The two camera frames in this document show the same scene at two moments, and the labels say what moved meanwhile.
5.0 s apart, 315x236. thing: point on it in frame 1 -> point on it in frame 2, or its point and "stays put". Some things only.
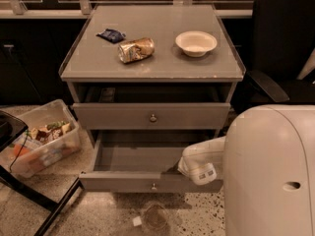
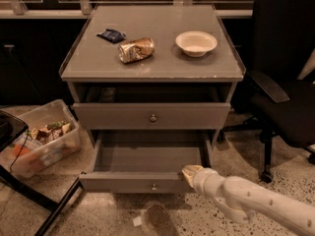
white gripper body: [201, 158] -> [201, 180]
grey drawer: [142, 161] stays put
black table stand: [13, 127] stays put
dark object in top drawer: [107, 94] stays put
